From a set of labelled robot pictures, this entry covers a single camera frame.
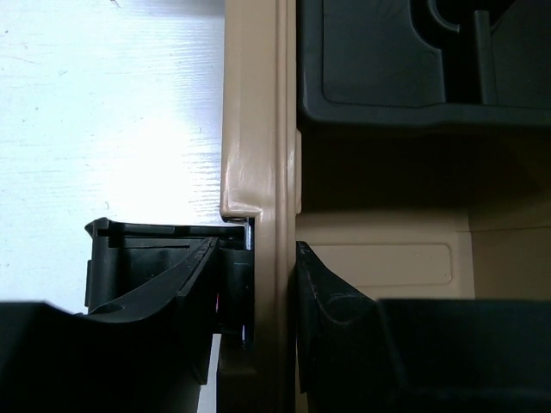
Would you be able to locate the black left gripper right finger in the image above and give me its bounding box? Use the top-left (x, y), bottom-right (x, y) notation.
top-left (295, 242), bottom-right (550, 412)

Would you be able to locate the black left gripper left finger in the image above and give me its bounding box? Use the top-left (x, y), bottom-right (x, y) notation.
top-left (1, 238), bottom-right (220, 412)

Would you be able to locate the tan plastic toolbox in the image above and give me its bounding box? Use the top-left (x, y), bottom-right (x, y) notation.
top-left (218, 1), bottom-right (550, 412)

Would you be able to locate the black toolbox tray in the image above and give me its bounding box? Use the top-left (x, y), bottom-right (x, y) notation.
top-left (297, 1), bottom-right (550, 131)

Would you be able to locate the black toolbox front latch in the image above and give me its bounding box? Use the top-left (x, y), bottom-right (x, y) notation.
top-left (84, 217), bottom-right (257, 349)

